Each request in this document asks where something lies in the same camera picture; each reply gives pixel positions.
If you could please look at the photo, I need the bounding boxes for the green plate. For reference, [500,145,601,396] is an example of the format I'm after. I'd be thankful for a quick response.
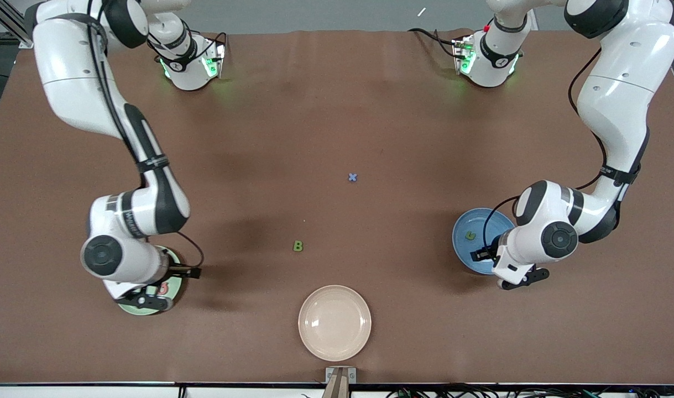
[117,246,185,316]

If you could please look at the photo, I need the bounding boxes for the blue plate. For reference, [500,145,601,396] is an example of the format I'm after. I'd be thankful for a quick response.
[452,208,518,275]

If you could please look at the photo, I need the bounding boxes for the cream plate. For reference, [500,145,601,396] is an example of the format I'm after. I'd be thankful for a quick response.
[298,285,372,362]

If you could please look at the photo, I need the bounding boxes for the brown table mat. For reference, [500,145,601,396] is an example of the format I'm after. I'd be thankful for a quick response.
[0,29,674,385]

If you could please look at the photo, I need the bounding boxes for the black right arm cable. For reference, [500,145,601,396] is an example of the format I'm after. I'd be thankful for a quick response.
[85,0,205,270]

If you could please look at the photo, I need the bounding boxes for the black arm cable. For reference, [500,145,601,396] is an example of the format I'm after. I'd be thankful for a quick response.
[85,0,205,270]
[482,47,608,260]

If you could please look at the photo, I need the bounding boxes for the tangled black cables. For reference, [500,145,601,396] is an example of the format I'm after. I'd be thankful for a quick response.
[386,381,674,398]

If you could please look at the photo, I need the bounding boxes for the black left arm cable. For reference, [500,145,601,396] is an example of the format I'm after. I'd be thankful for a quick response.
[482,47,608,260]

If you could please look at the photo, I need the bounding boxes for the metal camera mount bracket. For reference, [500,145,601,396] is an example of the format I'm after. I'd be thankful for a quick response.
[325,366,357,398]

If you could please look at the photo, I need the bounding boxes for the black base cable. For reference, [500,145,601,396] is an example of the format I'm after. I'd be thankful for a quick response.
[409,28,460,59]
[198,30,228,50]

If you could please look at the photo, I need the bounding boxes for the aluminium frame profile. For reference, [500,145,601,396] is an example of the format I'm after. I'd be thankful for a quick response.
[0,0,39,49]

